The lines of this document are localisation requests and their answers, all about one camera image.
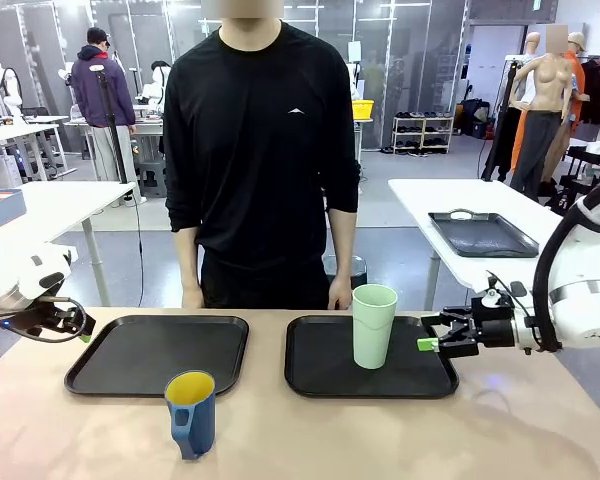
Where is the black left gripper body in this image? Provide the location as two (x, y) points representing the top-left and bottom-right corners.
(0, 298), (77, 337)

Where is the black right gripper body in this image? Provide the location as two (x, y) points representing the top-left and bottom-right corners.
(469, 293), (515, 351)

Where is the pale green tall tumbler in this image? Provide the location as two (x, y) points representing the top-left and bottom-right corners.
(351, 283), (399, 370)

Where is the person's left forearm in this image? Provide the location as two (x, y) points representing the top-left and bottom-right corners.
(328, 208), (358, 281)

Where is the person's right forearm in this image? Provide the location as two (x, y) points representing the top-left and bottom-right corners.
(173, 226), (202, 292)

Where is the person's right hand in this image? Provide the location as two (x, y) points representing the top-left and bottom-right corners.
(180, 286), (204, 310)

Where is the person's left hand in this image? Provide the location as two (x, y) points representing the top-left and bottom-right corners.
(326, 275), (355, 312)

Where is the black plastic serving tray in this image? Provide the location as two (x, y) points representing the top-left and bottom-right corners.
(284, 314), (460, 400)
(63, 313), (250, 398)

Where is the white side table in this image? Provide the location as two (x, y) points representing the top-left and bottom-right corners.
(387, 177), (581, 311)
(0, 180), (138, 307)

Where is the blue open box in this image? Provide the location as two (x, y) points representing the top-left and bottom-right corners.
(0, 188), (28, 231)

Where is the blue mug yellow inside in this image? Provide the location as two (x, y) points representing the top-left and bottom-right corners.
(164, 369), (217, 461)

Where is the grey plastic stool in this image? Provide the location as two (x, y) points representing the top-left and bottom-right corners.
(135, 158), (169, 199)

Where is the white background desk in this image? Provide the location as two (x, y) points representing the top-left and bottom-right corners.
(0, 114), (71, 182)

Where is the wooden shoe rack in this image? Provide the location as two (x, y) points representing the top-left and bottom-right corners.
(391, 111), (455, 156)

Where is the black tripod stand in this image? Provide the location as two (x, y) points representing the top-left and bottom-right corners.
(90, 63), (133, 185)

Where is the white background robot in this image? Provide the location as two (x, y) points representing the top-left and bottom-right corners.
(0, 60), (27, 122)

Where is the person in purple jacket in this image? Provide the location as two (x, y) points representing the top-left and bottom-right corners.
(69, 27), (138, 184)

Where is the mannequin with black skirt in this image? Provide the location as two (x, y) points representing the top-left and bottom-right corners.
(508, 24), (577, 202)

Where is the person in black shirt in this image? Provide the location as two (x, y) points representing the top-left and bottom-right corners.
(162, 14), (362, 311)

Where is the mannequin in orange clothing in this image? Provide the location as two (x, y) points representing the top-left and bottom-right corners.
(562, 31), (592, 137)

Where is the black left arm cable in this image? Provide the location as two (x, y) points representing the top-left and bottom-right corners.
(0, 296), (89, 344)

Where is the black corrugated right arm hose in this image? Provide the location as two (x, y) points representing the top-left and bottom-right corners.
(531, 168), (600, 352)

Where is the black tray with handle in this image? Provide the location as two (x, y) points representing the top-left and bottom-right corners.
(427, 208), (540, 259)

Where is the black wire trolley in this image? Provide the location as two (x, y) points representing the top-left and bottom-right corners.
(545, 143), (600, 217)

